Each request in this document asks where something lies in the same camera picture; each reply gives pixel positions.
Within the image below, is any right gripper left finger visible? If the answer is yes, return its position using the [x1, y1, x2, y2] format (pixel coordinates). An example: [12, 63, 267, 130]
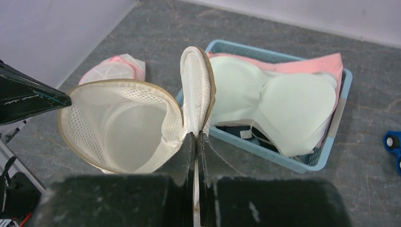
[31, 133, 195, 227]

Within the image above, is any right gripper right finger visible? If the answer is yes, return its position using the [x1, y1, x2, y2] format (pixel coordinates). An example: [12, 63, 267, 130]
[197, 132, 351, 227]

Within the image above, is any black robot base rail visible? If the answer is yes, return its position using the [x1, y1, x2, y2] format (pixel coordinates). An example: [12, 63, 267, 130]
[0, 156, 41, 227]

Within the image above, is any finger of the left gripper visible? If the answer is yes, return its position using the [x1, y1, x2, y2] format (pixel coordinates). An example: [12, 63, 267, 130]
[0, 61, 72, 126]

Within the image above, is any blue toy car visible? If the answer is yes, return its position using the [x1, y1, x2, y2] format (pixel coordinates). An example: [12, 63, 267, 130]
[383, 131, 401, 175]

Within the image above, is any pale green bra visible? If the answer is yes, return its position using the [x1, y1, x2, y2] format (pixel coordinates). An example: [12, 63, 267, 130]
[208, 55, 338, 158]

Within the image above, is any white mesh laundry bag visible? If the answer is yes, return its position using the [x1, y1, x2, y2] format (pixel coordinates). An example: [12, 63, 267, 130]
[78, 53, 146, 85]

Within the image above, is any pink bra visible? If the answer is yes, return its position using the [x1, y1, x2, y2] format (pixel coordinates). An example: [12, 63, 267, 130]
[207, 52, 344, 148]

